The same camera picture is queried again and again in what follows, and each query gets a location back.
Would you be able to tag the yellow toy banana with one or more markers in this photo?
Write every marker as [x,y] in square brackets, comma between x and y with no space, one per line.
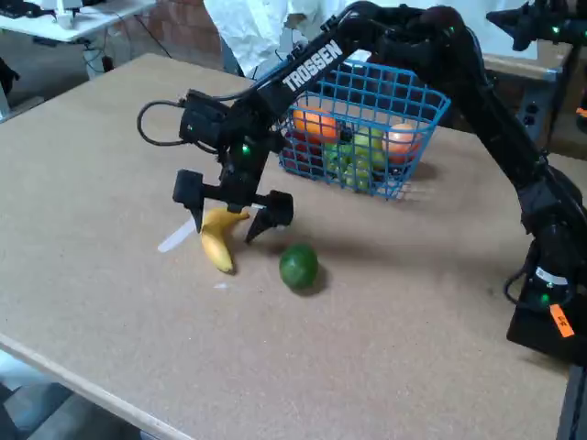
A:
[215,247]

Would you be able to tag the long white tape strip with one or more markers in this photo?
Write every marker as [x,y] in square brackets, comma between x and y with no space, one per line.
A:
[176,238]

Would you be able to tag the round green toy fruit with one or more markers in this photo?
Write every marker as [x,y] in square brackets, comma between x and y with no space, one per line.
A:
[298,266]

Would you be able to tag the dark red toy fruit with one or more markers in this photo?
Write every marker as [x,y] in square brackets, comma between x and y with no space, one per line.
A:
[298,156]

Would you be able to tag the green toy grapes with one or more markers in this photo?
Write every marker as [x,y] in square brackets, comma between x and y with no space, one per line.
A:
[344,165]

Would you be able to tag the orange toy fruit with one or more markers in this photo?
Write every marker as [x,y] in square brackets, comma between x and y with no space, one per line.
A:
[316,123]

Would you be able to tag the yellow-green toy fruit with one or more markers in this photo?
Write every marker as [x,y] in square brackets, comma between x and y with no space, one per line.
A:
[371,144]

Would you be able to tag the red-orange toy pomegranate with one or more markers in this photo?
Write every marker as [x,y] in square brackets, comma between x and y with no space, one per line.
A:
[401,143]

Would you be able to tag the white plastic sheet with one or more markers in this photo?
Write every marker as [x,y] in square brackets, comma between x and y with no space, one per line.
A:
[247,27]

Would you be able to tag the white background table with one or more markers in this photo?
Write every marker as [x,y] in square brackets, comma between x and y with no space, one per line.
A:
[91,20]

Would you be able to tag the white device on table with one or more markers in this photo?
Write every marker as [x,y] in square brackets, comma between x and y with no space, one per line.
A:
[68,16]

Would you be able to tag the black power outlet box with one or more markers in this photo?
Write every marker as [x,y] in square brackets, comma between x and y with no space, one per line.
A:
[530,115]

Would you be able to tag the wooden workbench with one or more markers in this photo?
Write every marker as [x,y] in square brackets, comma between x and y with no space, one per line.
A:
[518,64]

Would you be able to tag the orange base label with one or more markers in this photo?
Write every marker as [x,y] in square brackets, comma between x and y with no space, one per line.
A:
[561,321]

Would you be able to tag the small black camera box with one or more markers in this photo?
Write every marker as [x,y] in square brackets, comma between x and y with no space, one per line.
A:
[202,121]

